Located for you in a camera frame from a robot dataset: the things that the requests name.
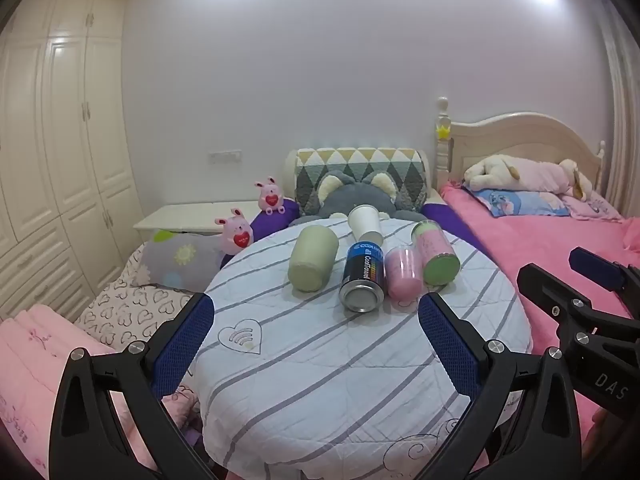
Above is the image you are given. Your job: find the cream wardrobe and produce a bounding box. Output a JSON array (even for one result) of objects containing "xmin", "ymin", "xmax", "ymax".
[{"xmin": 0, "ymin": 0, "xmax": 147, "ymax": 322}]

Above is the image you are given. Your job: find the white door frame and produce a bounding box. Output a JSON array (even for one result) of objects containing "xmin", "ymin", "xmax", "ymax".
[{"xmin": 596, "ymin": 0, "xmax": 640, "ymax": 213}]

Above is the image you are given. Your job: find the pink cup with green lid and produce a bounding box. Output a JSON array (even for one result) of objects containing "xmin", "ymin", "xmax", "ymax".
[{"xmin": 411, "ymin": 220, "xmax": 462, "ymax": 287}]

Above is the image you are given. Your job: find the pink pillow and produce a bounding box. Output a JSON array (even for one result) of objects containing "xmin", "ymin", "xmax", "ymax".
[{"xmin": 560, "ymin": 192, "xmax": 624, "ymax": 222}]

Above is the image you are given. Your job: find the pink bunny plush toy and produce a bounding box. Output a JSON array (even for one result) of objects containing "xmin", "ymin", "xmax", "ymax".
[
  {"xmin": 255, "ymin": 177, "xmax": 287, "ymax": 216},
  {"xmin": 214, "ymin": 208, "xmax": 254, "ymax": 256}
]

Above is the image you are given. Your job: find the white bedside table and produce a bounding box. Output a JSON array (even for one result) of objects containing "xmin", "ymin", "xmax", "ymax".
[{"xmin": 133, "ymin": 201, "xmax": 267, "ymax": 235}]

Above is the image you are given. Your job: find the grey plush toy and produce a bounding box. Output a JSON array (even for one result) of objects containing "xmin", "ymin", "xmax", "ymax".
[{"xmin": 289, "ymin": 170, "xmax": 427, "ymax": 226}]

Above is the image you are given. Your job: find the white paper cup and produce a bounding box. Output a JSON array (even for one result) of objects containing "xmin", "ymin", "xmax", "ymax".
[{"xmin": 347, "ymin": 205, "xmax": 385, "ymax": 250}]

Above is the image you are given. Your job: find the heart printed sheet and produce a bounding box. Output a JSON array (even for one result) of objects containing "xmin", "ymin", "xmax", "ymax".
[{"xmin": 74, "ymin": 249, "xmax": 207, "ymax": 357}]

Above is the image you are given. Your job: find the cream wooden bed headboard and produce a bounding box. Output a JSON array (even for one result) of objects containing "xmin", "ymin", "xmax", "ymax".
[{"xmin": 433, "ymin": 96, "xmax": 607, "ymax": 197}]

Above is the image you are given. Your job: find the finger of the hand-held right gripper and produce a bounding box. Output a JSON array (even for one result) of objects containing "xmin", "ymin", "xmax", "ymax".
[
  {"xmin": 517, "ymin": 262, "xmax": 640, "ymax": 361},
  {"xmin": 569, "ymin": 246, "xmax": 640, "ymax": 295}
]

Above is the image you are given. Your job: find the purple bed sheet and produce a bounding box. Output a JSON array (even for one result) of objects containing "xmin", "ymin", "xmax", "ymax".
[{"xmin": 220, "ymin": 202, "xmax": 501, "ymax": 267}]

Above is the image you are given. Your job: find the folded pink quilt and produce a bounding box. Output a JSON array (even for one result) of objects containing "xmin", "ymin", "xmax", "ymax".
[{"xmin": 0, "ymin": 304, "xmax": 202, "ymax": 468}]

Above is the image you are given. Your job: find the pink blanket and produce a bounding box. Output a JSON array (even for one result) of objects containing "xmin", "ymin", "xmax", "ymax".
[{"xmin": 439, "ymin": 182, "xmax": 640, "ymax": 441}]

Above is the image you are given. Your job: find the pale green cup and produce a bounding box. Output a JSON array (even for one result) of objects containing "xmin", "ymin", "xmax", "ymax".
[{"xmin": 287, "ymin": 225, "xmax": 340, "ymax": 294}]

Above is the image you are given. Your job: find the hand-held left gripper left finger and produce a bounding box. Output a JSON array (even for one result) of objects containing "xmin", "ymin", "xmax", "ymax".
[{"xmin": 48, "ymin": 291, "xmax": 216, "ymax": 480}]

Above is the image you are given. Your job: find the white and pink plush dog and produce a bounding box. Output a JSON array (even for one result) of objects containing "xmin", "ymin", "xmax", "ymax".
[{"xmin": 463, "ymin": 156, "xmax": 596, "ymax": 202}]

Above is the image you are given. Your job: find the triangle patterned cushion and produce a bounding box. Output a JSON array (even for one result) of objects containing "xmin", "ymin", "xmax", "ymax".
[{"xmin": 293, "ymin": 147, "xmax": 431, "ymax": 217}]

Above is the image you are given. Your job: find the blue metal can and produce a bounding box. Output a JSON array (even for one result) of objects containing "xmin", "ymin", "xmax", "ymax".
[{"xmin": 338, "ymin": 241, "xmax": 387, "ymax": 314}]

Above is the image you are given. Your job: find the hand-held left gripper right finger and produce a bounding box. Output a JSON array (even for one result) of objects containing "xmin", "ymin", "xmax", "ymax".
[{"xmin": 417, "ymin": 291, "xmax": 592, "ymax": 480}]

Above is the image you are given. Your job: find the grey flower pillow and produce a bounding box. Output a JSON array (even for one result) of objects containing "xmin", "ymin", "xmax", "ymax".
[{"xmin": 141, "ymin": 230, "xmax": 227, "ymax": 293}]

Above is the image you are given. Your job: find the blue cartoon pillow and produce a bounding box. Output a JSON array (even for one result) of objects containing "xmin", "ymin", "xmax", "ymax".
[{"xmin": 469, "ymin": 188, "xmax": 577, "ymax": 219}]

